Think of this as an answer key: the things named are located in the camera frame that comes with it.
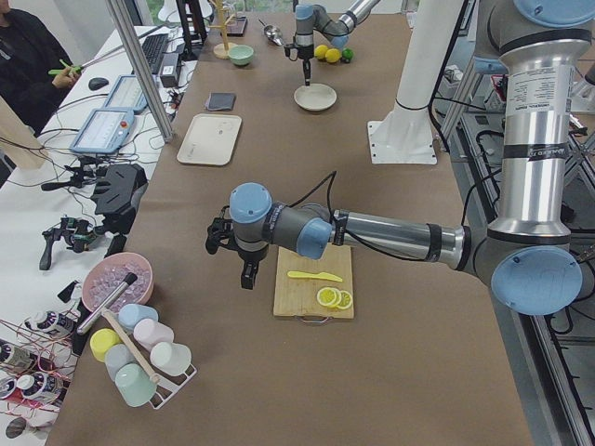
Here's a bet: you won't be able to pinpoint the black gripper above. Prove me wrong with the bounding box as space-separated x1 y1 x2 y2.
205 214 268 290
284 33 312 86

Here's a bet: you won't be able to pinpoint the cream rabbit tray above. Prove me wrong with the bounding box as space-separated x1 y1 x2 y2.
177 113 242 166

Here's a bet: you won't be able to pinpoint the yellow lemon outer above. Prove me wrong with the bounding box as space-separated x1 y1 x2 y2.
314 45 329 60

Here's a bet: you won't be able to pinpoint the yellow lemon near lime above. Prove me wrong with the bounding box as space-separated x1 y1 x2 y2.
324 48 342 64

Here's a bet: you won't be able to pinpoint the round cream plate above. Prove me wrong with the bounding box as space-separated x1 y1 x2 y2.
294 84 337 112

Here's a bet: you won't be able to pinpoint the green lime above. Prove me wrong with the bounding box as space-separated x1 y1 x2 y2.
341 47 354 63

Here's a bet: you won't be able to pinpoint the metal scoop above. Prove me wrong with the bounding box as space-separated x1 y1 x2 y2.
259 20 285 46

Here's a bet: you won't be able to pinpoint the mint green bowl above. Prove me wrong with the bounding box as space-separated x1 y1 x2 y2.
228 45 255 67

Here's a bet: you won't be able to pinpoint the wooden cutting board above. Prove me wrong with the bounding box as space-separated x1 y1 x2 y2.
272 244 355 320

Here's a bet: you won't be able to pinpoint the lemon slices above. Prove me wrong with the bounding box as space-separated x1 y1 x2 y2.
316 287 353 310

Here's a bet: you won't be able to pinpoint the wooden cup tree stand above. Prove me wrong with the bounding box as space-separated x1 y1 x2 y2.
210 0 236 59

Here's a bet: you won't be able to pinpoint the grey folded cloth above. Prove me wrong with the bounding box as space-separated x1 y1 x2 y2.
205 92 236 112

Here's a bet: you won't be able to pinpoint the rack of pastel cups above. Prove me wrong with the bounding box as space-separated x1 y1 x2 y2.
101 309 198 410

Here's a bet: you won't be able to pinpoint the pink bowl with ice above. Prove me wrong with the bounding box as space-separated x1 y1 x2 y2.
82 252 153 312

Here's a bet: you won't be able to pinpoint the black keyboard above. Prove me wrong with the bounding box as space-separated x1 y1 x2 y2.
141 33 168 74

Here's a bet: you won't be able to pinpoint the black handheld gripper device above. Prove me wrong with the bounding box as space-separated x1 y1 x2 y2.
39 216 106 270

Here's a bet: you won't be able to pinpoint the blue teach pendant far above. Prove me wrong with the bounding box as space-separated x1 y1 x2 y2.
103 74 148 114

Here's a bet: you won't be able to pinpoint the blue teach pendant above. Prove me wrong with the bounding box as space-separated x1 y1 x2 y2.
103 74 148 114
70 108 135 154

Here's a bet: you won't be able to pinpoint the blue teach pendant near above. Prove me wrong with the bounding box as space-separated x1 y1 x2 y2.
70 108 135 154

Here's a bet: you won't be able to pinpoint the black computer mouse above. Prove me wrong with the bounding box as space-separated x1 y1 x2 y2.
87 77 110 91

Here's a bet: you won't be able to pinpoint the person in black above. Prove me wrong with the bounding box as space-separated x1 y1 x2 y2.
1 1 80 133

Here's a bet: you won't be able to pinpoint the white camera mast base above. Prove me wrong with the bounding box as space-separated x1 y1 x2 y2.
368 0 466 164

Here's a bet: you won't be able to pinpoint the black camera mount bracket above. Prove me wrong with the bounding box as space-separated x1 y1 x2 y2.
91 164 148 257

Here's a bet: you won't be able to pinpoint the aluminium frame post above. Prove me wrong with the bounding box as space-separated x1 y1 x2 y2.
106 0 173 143

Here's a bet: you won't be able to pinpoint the bottles in wire rack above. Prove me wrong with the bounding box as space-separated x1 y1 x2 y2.
1 311 77 411

